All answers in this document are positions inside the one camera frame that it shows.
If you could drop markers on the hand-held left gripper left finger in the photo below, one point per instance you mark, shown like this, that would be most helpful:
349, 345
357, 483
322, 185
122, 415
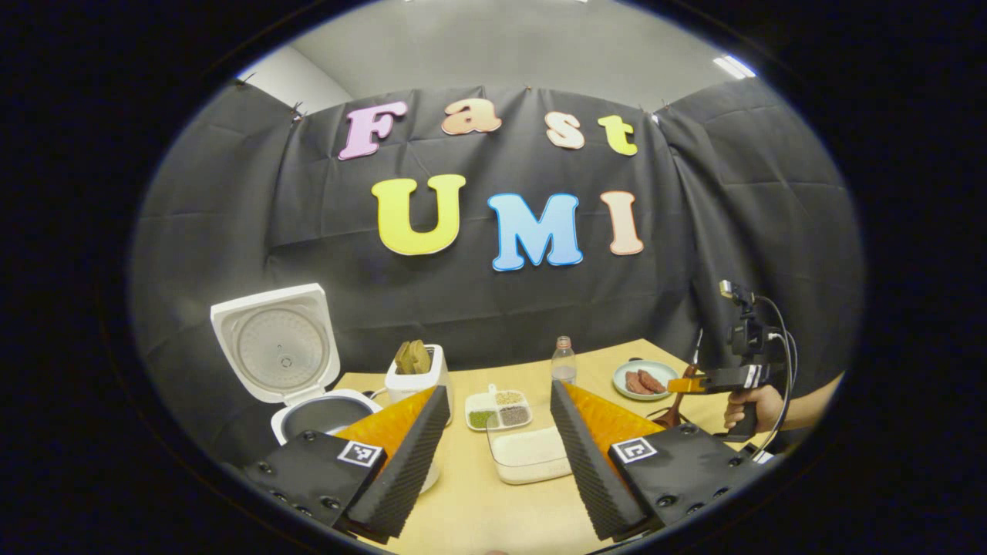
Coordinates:
401, 470

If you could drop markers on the black backdrop cloth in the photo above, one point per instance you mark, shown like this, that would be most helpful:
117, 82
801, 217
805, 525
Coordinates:
732, 216

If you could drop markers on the white rice cooker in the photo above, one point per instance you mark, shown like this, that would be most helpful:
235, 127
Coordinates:
308, 416

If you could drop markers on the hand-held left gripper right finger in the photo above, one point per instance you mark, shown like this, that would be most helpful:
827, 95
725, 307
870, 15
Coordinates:
590, 462

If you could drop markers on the white divided bean dish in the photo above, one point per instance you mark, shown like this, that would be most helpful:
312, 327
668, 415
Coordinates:
497, 408

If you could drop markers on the clear plastic tray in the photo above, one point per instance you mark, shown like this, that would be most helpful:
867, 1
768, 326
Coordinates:
501, 470

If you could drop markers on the clear plastic bottle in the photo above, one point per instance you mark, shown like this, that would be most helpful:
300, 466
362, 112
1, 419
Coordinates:
564, 366

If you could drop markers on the dark wooden spoon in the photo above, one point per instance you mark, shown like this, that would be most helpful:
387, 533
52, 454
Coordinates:
672, 415

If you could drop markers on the white toaster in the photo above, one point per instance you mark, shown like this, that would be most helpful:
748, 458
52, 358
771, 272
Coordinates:
420, 385

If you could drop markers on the pale green plate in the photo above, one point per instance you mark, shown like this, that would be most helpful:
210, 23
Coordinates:
626, 385

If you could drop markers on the small ceiling light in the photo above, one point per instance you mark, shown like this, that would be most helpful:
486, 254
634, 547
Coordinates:
734, 67

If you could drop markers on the brown bread slice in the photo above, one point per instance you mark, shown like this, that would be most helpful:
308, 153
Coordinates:
422, 358
403, 361

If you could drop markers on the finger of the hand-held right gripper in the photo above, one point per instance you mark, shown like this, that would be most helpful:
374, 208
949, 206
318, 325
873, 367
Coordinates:
686, 385

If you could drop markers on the red meat slice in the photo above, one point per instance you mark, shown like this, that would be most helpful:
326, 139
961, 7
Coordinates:
636, 383
654, 381

